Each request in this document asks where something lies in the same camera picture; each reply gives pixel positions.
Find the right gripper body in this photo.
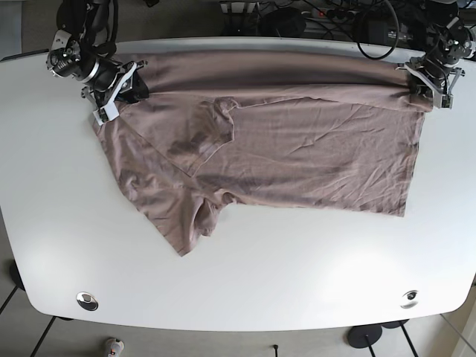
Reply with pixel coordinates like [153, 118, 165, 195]
[81, 59, 147, 110]

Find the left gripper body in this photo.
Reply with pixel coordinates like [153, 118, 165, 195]
[396, 55, 465, 102]

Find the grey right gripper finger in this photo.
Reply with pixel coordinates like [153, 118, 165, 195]
[120, 76, 149, 103]

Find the mauve brown T-shirt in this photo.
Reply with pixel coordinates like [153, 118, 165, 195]
[94, 51, 433, 255]

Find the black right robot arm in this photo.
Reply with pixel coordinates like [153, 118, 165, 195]
[46, 0, 149, 126]

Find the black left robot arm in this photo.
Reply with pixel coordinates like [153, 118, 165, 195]
[119, 1, 475, 112]

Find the left table grommet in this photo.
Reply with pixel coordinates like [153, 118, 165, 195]
[76, 292, 99, 312]

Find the table grommet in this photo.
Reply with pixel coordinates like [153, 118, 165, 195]
[76, 292, 99, 312]
[399, 290, 419, 309]

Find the right table grommet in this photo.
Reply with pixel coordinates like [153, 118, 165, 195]
[399, 290, 419, 309]

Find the grey sneaker shoe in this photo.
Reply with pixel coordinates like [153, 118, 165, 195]
[103, 338, 124, 357]

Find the black round stand base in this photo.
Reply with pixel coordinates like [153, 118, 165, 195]
[347, 324, 382, 349]

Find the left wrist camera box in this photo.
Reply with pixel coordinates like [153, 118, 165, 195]
[433, 91, 453, 109]

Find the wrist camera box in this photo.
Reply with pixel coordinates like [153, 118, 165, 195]
[93, 104, 119, 126]
[433, 91, 453, 109]

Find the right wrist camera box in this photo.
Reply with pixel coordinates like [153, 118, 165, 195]
[93, 104, 119, 126]

